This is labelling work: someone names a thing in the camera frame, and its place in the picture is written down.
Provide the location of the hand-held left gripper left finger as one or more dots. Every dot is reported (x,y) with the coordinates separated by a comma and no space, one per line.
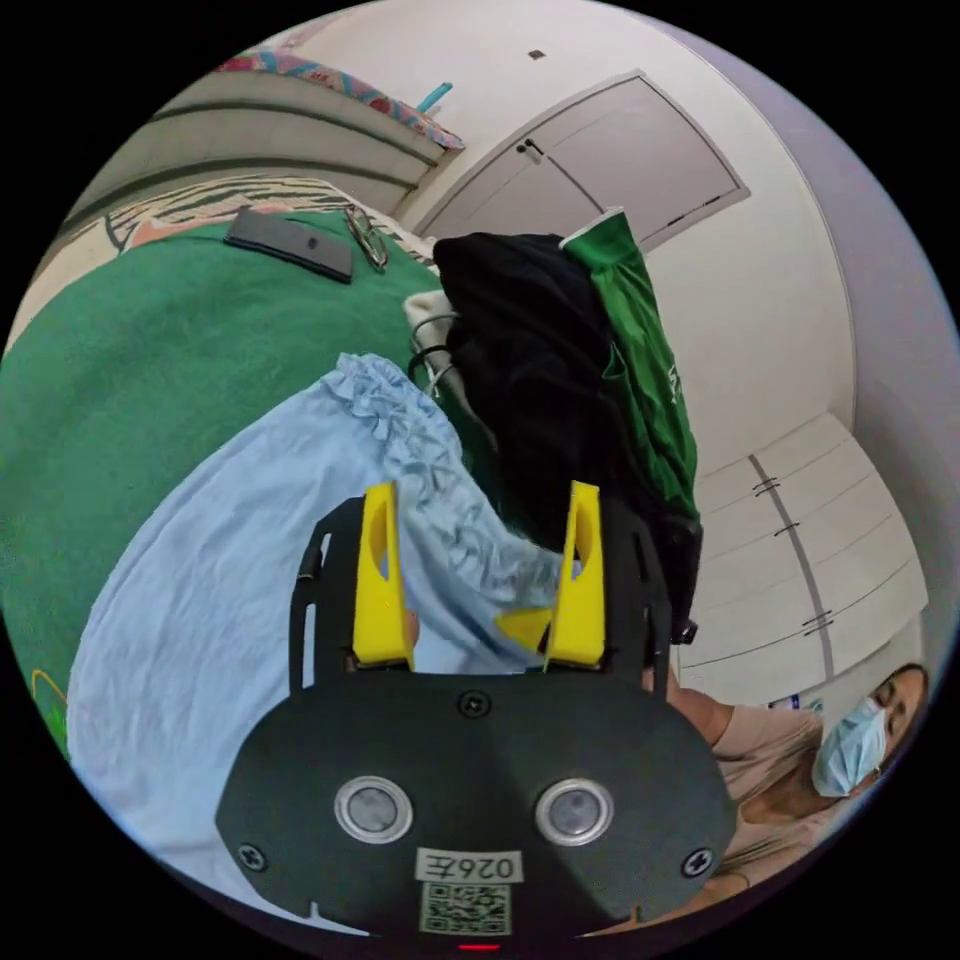
(379,600)

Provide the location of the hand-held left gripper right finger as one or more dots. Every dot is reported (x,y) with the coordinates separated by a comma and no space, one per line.
(581,600)

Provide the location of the light blue pants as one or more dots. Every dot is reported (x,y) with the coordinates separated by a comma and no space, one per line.
(225,562)

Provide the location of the white cupboard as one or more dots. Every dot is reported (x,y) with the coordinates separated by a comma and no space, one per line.
(825,540)

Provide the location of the person's body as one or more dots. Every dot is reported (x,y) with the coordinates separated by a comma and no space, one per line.
(780,757)

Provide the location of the pile of clothes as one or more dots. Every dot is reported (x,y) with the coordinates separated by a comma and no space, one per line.
(525,337)

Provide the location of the bed with green blanket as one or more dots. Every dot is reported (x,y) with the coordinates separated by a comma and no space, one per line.
(150,375)

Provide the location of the eyeglasses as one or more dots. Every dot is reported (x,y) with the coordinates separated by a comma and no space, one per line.
(369,238)

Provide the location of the black smartphone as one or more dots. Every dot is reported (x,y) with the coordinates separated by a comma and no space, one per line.
(289,244)

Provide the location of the white door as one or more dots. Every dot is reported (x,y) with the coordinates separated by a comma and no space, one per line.
(600,150)

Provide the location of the grey shelf with colourful cloth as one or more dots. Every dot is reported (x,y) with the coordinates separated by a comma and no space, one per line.
(300,127)

